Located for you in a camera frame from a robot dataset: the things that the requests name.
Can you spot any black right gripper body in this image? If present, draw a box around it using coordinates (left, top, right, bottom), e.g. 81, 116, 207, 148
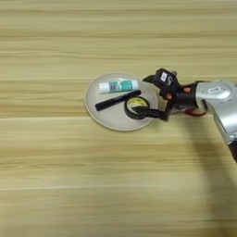
159, 81, 199, 110

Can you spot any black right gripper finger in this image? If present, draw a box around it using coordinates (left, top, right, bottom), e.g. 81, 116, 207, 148
131, 103, 173, 122
142, 74, 158, 84

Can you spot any black tape roll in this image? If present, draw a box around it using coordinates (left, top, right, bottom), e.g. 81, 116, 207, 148
123, 95, 152, 121

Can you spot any white green glue stick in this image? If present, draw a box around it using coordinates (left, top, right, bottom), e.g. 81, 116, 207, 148
98, 79, 140, 95

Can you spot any black marker pen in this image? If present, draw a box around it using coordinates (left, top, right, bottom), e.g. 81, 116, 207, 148
94, 89, 143, 112

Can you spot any round beige plate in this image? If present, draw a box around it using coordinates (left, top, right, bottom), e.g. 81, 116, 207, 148
83, 72, 160, 132

